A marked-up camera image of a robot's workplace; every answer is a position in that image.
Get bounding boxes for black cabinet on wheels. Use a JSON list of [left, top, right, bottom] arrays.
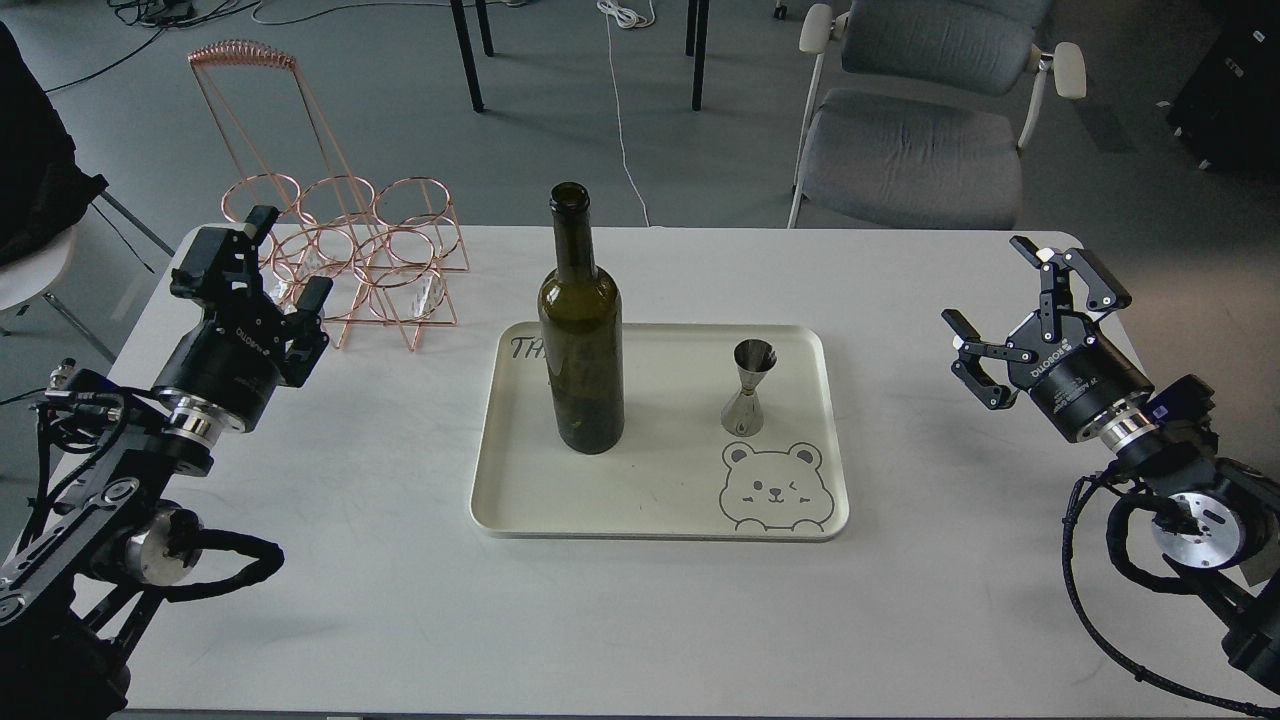
[[1167, 1, 1279, 170]]

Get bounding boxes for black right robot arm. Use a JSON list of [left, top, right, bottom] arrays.
[[942, 234, 1279, 719]]

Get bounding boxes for grey office chair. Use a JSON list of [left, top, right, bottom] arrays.
[[787, 1, 1087, 231]]

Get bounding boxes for black table legs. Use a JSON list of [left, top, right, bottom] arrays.
[[449, 0, 710, 113]]

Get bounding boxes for white chair with black cloth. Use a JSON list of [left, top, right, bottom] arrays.
[[1, 27, 174, 361]]

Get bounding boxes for black floor cables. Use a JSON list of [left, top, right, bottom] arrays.
[[45, 0, 301, 94]]

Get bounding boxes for white floor cable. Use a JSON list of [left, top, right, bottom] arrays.
[[596, 0, 658, 228]]

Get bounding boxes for dark green wine bottle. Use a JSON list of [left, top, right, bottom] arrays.
[[538, 181, 625, 455]]

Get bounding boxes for cream bear serving tray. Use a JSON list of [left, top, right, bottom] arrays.
[[471, 322, 850, 541]]

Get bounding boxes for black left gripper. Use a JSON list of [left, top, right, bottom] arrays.
[[152, 206, 333, 432]]

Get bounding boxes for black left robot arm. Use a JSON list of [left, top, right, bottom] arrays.
[[1, 205, 332, 719]]

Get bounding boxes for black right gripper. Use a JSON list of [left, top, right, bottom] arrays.
[[941, 236, 1155, 445]]

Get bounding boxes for rose gold wire bottle rack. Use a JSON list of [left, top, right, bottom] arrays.
[[187, 38, 471, 350]]

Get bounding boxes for silver metal jigger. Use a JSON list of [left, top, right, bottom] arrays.
[[719, 338, 777, 437]]

